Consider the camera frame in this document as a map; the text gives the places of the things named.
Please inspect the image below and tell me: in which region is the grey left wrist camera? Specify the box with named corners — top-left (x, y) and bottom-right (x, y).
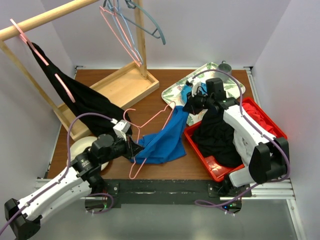
top-left (111, 118), bottom-right (131, 142)

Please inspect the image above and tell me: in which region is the cream divided plate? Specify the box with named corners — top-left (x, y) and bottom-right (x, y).
top-left (70, 136), bottom-right (109, 171)

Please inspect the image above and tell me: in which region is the black hanging garment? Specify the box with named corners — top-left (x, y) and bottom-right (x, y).
top-left (29, 42), bottom-right (125, 137)

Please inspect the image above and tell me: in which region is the grey garment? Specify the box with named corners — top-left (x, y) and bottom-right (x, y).
top-left (233, 132), bottom-right (254, 167)

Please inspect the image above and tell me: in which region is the pink wire hanger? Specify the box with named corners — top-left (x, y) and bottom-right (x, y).
top-left (98, 5), bottom-right (143, 68)
top-left (123, 101), bottom-right (176, 180)

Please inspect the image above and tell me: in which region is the black mounting rail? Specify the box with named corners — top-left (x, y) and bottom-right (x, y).
top-left (84, 178), bottom-right (241, 210)

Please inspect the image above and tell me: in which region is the wooden clothes rack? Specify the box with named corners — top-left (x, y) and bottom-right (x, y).
top-left (0, 0), bottom-right (160, 142)

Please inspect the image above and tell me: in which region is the teal grey plastic hanger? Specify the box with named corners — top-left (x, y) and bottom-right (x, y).
top-left (123, 0), bottom-right (167, 46)

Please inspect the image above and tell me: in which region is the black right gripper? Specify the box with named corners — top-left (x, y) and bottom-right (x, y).
top-left (183, 88), bottom-right (214, 116)

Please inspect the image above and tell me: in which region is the blue polka dot plate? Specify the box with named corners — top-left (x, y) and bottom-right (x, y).
top-left (180, 83), bottom-right (188, 106)

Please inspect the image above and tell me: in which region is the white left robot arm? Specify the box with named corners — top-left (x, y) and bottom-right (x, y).
top-left (4, 134), bottom-right (144, 240)

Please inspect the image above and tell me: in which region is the red garment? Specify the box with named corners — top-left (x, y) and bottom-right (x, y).
top-left (242, 102), bottom-right (278, 137)

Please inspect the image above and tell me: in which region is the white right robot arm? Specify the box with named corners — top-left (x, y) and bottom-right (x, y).
top-left (183, 78), bottom-right (291, 197)

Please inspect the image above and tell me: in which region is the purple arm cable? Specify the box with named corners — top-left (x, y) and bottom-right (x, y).
top-left (0, 112), bottom-right (118, 236)
top-left (190, 69), bottom-right (291, 214)

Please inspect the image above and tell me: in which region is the blue tank top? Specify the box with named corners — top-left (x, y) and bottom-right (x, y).
top-left (129, 106), bottom-right (189, 164)

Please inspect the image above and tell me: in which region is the grey mug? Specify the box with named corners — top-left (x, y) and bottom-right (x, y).
top-left (217, 60), bottom-right (232, 82)

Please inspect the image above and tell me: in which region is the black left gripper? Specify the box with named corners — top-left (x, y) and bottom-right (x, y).
top-left (100, 132), bottom-right (145, 164)

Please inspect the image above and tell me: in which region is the light blue wire hanger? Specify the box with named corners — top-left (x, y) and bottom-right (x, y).
top-left (102, 0), bottom-right (144, 63)

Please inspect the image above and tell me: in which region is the red plastic bin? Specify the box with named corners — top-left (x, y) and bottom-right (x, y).
top-left (184, 97), bottom-right (288, 183)

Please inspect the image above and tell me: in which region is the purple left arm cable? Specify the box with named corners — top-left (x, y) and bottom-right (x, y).
top-left (0, 112), bottom-right (118, 236)

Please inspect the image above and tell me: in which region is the pink flat hanger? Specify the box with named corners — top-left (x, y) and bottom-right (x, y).
top-left (10, 18), bottom-right (76, 103)

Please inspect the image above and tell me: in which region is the leaf pattern tray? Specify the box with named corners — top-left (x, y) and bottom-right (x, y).
top-left (161, 62), bottom-right (246, 126)

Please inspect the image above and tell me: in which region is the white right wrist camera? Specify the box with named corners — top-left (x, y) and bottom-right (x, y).
top-left (185, 78), bottom-right (207, 97)

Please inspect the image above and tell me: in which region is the black garment in bin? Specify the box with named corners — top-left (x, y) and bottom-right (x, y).
top-left (192, 110), bottom-right (243, 168)

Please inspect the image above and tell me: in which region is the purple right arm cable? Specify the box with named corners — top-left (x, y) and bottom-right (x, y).
top-left (190, 69), bottom-right (291, 214)

